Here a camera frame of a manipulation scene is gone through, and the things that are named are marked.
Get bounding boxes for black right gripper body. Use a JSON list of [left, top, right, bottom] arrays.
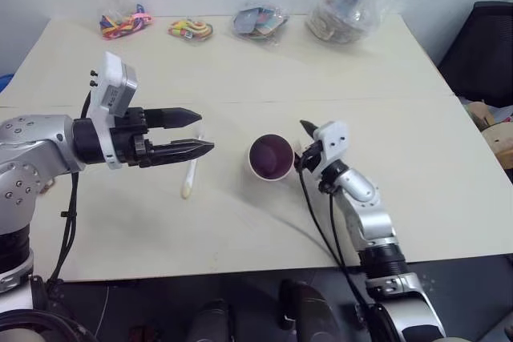
[[295, 139, 324, 174]]

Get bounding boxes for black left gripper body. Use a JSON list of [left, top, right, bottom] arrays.
[[107, 107, 156, 169]]

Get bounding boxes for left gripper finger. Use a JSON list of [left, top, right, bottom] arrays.
[[143, 107, 203, 131], [135, 139, 216, 169]]

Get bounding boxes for white toothbrush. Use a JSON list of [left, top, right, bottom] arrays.
[[180, 124, 207, 199]]

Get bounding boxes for white mug purple inside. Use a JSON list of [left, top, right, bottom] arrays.
[[245, 133, 304, 182]]

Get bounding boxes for small packet colourful bands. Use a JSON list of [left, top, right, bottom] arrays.
[[168, 17, 216, 42]]

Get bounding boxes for plastic bag of coloured cards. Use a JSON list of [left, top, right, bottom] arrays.
[[229, 0, 291, 45]]

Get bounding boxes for large clear bag of coasters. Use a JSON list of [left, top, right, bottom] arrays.
[[304, 0, 386, 45]]

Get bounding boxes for brown cardboard and wood clutter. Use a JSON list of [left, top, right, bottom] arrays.
[[463, 98, 513, 171]]

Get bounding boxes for black office chair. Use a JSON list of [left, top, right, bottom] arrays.
[[436, 0, 513, 107]]

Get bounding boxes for black rounded robot body part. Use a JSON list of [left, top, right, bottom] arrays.
[[0, 273, 98, 342]]

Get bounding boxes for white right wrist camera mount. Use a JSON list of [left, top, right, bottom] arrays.
[[309, 120, 350, 179]]

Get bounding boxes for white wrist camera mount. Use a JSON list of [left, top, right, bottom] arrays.
[[309, 120, 350, 179], [86, 51, 139, 171]]

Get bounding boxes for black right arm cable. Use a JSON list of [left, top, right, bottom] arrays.
[[295, 165, 376, 321]]

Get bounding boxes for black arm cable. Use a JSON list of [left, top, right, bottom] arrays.
[[295, 165, 376, 321], [45, 89, 95, 284]]

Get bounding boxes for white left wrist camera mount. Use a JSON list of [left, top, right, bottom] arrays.
[[86, 51, 139, 171]]

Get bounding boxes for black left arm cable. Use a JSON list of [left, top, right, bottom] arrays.
[[45, 89, 95, 284]]

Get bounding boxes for thin white cable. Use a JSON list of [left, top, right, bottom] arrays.
[[100, 284, 112, 333]]

